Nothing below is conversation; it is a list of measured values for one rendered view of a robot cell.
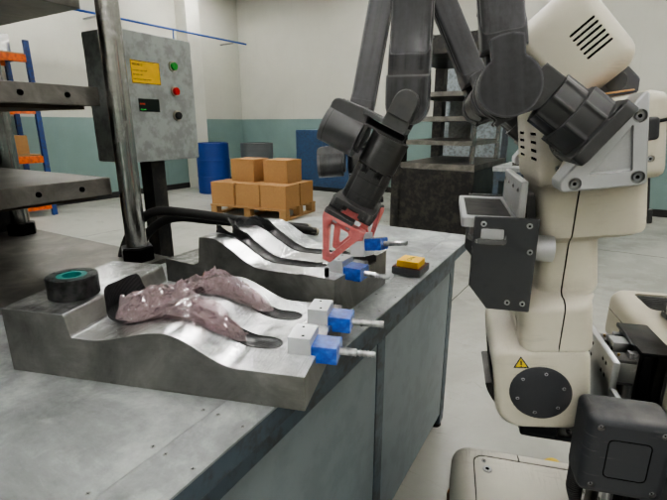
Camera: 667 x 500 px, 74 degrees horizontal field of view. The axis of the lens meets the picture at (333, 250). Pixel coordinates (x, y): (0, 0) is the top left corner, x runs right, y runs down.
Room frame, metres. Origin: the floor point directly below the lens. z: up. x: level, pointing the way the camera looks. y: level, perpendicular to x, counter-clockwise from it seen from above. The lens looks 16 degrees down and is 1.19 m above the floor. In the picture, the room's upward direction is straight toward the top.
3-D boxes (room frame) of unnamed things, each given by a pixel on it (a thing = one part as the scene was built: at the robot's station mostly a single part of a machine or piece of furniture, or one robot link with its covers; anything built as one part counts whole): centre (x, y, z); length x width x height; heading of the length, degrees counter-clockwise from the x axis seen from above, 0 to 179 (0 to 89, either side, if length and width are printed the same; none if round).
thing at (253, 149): (8.09, 1.37, 0.44); 0.59 x 0.59 x 0.88
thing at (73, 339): (0.72, 0.25, 0.85); 0.50 x 0.26 x 0.11; 77
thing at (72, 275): (0.71, 0.44, 0.93); 0.08 x 0.08 x 0.04
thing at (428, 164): (5.50, -1.48, 1.03); 1.54 x 0.94 x 2.06; 146
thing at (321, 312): (0.72, -0.02, 0.85); 0.13 x 0.05 x 0.05; 77
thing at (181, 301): (0.73, 0.25, 0.90); 0.26 x 0.18 x 0.08; 77
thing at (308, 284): (1.07, 0.15, 0.87); 0.50 x 0.26 x 0.14; 60
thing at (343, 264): (0.88, -0.06, 0.89); 0.13 x 0.05 x 0.05; 60
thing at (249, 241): (1.06, 0.14, 0.92); 0.35 x 0.16 x 0.09; 60
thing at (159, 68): (1.61, 0.65, 0.73); 0.30 x 0.22 x 1.47; 150
